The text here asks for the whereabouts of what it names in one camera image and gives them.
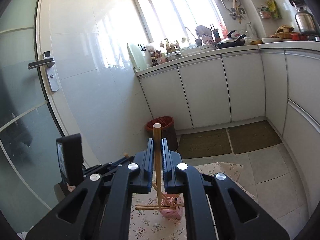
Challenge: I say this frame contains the green packet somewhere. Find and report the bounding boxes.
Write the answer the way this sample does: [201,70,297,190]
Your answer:
[266,0,282,20]

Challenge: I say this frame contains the red pot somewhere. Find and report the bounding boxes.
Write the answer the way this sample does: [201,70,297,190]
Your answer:
[290,32,308,41]

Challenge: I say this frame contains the frosted glass door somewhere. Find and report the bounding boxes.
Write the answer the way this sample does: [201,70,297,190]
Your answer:
[0,0,68,238]

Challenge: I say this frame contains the metal tray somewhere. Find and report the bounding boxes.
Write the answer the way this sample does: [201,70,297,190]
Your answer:
[165,51,182,61]

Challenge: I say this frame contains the brown floor mat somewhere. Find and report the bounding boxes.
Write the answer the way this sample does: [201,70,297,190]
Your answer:
[176,129,233,159]
[226,120,283,155]

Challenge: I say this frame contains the stainless steel kettle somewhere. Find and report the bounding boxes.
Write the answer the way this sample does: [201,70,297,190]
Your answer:
[294,6,317,34]

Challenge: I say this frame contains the floral tablecloth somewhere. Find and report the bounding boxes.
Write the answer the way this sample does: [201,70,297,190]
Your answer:
[129,162,245,240]

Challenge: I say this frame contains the bamboo steamer basket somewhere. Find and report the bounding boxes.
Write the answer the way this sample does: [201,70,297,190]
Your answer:
[275,25,295,39]

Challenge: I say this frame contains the grey plastic bag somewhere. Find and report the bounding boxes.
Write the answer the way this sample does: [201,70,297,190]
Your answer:
[195,25,213,40]

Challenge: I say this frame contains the pink plastic utensil basket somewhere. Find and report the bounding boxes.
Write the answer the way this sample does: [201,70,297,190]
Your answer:
[159,192,186,222]

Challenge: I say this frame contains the white kitchen base cabinets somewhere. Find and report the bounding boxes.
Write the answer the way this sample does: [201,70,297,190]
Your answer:
[135,41,320,205]

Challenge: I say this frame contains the dark utensil holder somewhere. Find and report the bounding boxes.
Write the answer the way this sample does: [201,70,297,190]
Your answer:
[211,24,221,43]

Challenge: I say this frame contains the small patterned jar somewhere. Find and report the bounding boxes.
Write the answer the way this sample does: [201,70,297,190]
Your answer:
[152,51,163,66]

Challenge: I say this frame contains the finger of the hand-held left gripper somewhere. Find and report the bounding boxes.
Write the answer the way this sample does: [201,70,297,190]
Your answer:
[82,156,134,180]

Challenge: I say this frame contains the clear glass pitcher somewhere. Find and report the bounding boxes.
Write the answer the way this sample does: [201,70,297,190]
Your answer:
[245,22,258,41]

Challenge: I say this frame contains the metal door handle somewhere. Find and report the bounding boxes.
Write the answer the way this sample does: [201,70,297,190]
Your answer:
[27,51,60,92]

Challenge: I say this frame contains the kitchen window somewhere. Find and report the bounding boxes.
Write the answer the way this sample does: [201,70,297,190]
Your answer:
[135,0,223,46]

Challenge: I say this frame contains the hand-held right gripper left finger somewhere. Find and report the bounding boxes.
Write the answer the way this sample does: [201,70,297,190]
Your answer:
[25,139,154,240]

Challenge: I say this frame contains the pale green cutting board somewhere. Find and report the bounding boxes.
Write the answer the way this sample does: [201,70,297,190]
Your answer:
[127,42,148,72]

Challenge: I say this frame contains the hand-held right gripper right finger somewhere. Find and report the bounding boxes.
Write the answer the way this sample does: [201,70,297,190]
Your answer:
[161,139,290,240]

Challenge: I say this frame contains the wicker bin with red bag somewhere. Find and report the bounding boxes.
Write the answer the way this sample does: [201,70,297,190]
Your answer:
[145,116,178,153]

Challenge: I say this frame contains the black frying pan with lid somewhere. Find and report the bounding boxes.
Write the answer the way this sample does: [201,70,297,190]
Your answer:
[216,30,247,49]

